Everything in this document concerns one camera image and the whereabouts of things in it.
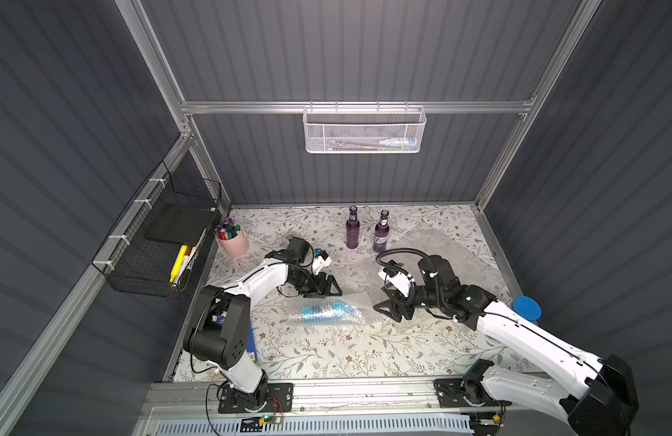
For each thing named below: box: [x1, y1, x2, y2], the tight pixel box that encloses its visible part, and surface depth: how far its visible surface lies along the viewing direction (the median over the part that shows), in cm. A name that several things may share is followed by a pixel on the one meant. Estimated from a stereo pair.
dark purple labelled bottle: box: [372, 208, 390, 254], surface depth 98 cm
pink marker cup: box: [214, 217, 249, 259], surface depth 101 cm
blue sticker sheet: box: [246, 321, 257, 363], surface depth 86 cm
